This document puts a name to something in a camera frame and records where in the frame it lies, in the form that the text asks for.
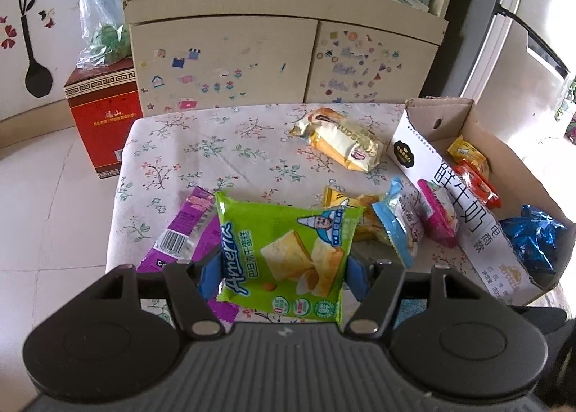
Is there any black flower wall sticker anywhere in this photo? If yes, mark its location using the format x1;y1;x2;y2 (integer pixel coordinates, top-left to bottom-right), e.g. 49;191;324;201
0;0;55;100

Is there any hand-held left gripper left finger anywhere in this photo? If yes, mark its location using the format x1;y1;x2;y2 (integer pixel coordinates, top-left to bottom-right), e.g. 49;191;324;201
104;254;226;338

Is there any blue foil snack packet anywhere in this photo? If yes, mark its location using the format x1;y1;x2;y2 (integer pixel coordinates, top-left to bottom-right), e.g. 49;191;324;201
499;204;568;275

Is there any silver refrigerator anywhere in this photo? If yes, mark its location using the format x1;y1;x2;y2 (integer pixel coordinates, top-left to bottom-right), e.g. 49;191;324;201
418;0;576;138

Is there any red cardboard box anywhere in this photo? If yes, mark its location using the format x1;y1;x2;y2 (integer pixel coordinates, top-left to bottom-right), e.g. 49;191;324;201
63;56;145;179

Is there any cream cabinet with stickers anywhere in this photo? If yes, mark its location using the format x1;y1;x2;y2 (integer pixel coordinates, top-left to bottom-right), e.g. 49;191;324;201
122;0;450;113

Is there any cream croissant packet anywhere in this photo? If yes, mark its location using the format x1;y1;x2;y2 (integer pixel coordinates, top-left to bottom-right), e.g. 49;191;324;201
288;107;384;173

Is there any pink snack packet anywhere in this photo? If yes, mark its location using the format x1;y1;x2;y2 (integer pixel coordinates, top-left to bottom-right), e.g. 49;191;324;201
416;179;460;248

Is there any light blue snack packet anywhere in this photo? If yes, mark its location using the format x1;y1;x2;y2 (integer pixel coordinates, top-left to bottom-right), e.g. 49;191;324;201
371;177;426;269

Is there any clear plastic bag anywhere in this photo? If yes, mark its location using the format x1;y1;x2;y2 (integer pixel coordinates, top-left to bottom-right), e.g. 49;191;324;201
76;0;133;71

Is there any green snack packet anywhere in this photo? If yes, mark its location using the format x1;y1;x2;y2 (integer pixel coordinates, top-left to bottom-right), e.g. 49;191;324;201
213;191;366;322

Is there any yellow waffle snack packet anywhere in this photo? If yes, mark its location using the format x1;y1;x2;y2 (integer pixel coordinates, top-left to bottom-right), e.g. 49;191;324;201
323;184;381;242
446;136;490;176

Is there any purple snack packet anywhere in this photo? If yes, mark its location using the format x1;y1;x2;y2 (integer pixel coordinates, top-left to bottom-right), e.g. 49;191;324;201
136;186;239;323

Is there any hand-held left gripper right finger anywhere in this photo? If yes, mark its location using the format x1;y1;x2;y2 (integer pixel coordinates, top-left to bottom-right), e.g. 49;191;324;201
343;256;471;337

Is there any orange-red snack packet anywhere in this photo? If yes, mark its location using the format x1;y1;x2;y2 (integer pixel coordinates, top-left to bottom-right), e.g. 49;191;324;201
452;160;502;210

